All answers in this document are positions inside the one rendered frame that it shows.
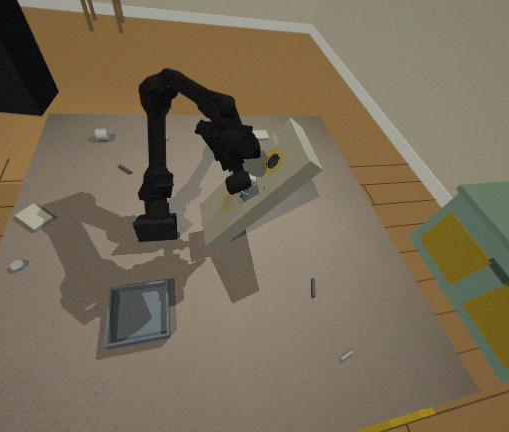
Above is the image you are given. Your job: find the white cylinder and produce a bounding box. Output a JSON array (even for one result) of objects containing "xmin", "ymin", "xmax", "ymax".
[{"xmin": 247, "ymin": 174, "xmax": 256, "ymax": 190}]

